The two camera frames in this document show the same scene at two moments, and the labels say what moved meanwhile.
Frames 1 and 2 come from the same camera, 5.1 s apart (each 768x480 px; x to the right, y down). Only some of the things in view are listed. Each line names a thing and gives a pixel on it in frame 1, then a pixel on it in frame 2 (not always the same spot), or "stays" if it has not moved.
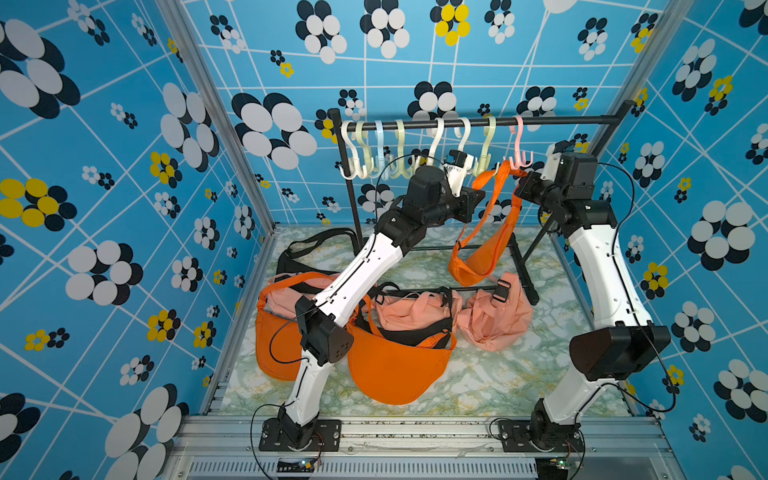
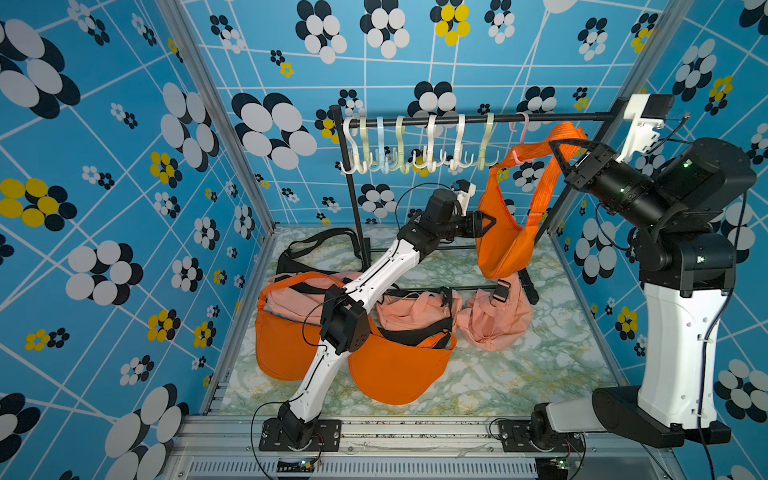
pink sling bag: x=495 y=322 stays
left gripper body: x=447 y=208 -> x=458 y=226
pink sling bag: x=283 y=300 stays
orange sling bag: x=475 y=256 -> x=503 y=247
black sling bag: x=287 y=265 stays
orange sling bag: x=391 y=372 stays
